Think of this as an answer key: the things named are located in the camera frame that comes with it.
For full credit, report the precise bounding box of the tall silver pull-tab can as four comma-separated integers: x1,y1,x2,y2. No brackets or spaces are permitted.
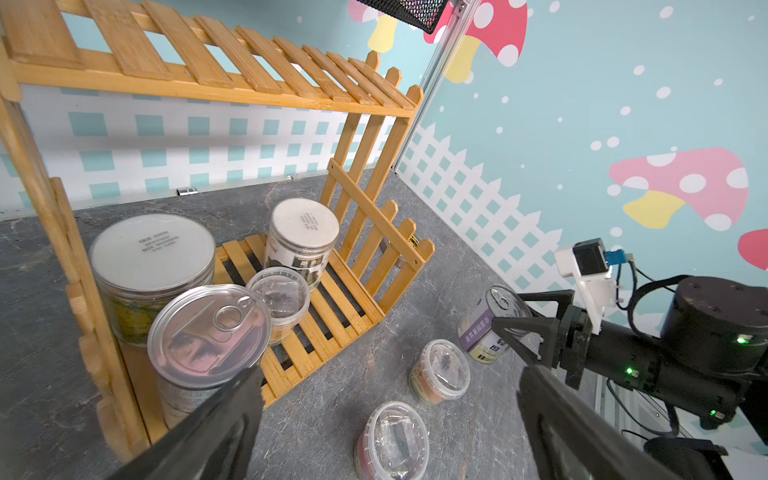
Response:
147,284,271,429

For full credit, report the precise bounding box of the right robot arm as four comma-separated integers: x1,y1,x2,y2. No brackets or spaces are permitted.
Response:
486,275,767,479

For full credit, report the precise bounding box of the short pull-tab tin can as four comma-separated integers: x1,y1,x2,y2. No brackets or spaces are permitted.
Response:
457,285,532,364

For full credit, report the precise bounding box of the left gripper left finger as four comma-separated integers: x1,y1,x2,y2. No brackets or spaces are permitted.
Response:
111,366,265,479

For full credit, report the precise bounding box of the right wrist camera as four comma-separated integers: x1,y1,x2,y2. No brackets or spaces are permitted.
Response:
555,238,632,335

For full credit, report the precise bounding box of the wooden two-tier shelf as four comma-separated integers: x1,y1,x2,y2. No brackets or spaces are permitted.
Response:
1,1,426,478

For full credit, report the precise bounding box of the black wire basket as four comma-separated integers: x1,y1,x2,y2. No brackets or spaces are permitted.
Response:
360,0,449,34

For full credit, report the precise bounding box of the orange seed plastic jar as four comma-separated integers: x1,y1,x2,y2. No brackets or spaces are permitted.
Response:
409,339,471,405

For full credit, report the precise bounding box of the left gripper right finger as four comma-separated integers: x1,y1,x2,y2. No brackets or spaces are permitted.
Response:
517,366,677,479

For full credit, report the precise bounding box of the small clear lid jar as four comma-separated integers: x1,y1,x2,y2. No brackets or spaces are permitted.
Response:
246,266,310,346

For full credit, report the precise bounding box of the white lid jar right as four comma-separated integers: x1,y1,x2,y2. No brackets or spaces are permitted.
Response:
263,198,340,291

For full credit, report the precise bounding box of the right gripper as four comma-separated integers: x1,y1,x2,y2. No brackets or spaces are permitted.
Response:
491,289,592,390

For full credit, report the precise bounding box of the red seed plastic jar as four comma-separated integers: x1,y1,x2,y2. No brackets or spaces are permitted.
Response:
353,401,429,480

